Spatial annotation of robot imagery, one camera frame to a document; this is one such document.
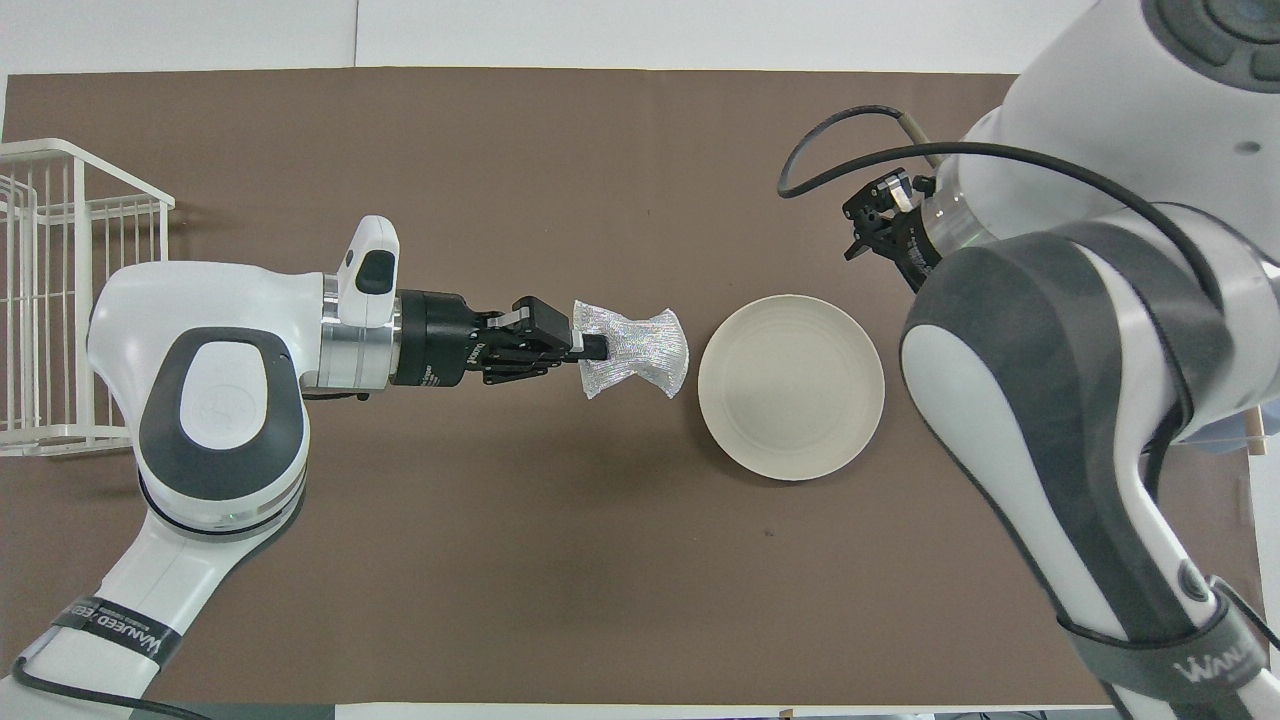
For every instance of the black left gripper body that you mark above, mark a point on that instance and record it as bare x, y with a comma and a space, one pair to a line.
440, 340

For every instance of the cream round plate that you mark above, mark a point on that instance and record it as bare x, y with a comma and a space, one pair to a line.
790, 388

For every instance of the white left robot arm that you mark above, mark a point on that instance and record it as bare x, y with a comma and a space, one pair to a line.
200, 310

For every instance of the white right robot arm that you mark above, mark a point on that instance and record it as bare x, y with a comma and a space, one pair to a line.
1100, 100

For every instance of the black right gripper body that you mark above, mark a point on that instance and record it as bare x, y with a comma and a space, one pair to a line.
910, 245

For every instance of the blue plastic cup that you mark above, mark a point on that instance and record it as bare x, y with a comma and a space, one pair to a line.
1225, 436

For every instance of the brown table mat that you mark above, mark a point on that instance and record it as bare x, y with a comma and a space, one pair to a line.
550, 560

